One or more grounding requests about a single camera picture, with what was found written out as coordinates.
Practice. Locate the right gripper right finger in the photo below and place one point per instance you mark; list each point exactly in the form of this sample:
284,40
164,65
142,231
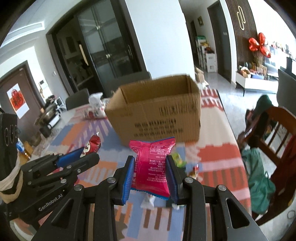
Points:
229,219

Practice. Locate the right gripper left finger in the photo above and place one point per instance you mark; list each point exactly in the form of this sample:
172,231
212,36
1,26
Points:
69,220

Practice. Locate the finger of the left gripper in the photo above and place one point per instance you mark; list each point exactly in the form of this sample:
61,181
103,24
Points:
70,171
52,162

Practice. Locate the pink snack packet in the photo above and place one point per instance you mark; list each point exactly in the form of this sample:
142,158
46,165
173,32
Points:
150,166

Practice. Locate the green candy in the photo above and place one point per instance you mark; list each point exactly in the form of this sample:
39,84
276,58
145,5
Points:
148,202

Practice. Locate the left hand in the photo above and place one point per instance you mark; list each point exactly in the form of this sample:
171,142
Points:
8,182

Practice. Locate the red mascot snack packet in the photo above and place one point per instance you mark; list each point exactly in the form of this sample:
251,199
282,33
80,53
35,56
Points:
92,146

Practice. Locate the electric cooking pot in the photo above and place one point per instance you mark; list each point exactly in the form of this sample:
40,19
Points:
49,117

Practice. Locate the colourful patterned tablecloth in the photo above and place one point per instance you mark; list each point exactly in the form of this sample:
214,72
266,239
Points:
212,160

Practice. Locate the green cloth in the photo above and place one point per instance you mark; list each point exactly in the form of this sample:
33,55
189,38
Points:
260,186

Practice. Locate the yellow-green snack packet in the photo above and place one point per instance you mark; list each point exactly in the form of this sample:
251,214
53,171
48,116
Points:
179,162

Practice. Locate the floral tissue pouch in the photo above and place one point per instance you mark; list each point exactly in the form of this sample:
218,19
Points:
96,110

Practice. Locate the dark grey dining chair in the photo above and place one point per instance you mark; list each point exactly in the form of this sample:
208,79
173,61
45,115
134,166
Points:
129,83

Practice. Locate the wooden armchair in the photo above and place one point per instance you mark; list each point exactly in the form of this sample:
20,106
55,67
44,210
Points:
260,134

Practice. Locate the brown cardboard box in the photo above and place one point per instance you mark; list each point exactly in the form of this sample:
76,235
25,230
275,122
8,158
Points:
152,110

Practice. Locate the black glass door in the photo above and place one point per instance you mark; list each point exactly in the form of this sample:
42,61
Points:
94,46

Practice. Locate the white low tv cabinet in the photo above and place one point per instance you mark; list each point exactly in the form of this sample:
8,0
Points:
256,84

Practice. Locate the black chair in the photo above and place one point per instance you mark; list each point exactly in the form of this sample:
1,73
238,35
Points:
286,94

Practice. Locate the white drawer cabinet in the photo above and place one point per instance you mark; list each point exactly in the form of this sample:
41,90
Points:
209,59

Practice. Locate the red foil balloon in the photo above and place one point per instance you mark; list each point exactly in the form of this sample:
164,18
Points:
259,45

